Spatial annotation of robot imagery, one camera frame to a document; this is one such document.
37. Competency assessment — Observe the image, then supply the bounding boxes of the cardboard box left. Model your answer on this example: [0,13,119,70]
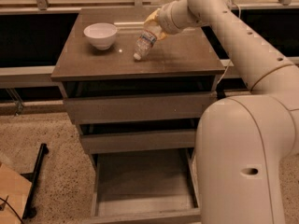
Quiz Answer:
[0,163,31,224]

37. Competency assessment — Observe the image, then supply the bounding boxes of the grey middle drawer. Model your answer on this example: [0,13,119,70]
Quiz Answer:
[80,129,196,154]

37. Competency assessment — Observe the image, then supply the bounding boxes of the grey top drawer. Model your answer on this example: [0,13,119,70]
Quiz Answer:
[64,92,217,124]

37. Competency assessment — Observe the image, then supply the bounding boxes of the black cable bottom left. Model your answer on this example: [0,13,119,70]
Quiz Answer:
[0,195,25,224]

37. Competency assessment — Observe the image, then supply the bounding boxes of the grey open bottom drawer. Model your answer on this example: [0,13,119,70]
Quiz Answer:
[82,148,201,224]

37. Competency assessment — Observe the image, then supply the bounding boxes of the white ceramic bowl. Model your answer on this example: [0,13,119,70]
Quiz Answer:
[83,23,118,50]

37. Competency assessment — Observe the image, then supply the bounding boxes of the clear plastic water bottle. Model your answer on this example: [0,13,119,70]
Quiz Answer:
[134,21,162,61]

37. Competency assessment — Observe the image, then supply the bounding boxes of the white power cable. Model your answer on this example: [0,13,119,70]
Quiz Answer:
[216,3,242,86]

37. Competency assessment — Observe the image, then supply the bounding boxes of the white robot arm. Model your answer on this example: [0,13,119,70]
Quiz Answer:
[157,0,299,224]

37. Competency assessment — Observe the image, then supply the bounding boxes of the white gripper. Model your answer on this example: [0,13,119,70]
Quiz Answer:
[144,2,187,41]

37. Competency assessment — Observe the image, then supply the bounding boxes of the grey drawer cabinet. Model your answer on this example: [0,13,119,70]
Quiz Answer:
[50,6,226,173]

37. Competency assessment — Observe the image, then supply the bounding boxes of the black metal stand leg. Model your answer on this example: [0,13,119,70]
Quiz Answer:
[22,143,49,219]

